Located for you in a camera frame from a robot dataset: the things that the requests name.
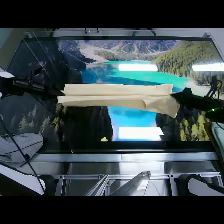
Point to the cream garment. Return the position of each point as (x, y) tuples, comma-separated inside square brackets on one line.
[(116, 95)]

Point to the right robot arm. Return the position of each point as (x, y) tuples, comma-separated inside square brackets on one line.
[(196, 100)]

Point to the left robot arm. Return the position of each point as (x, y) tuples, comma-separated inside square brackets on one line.
[(20, 181)]

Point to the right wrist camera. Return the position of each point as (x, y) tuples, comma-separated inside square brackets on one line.
[(215, 85)]

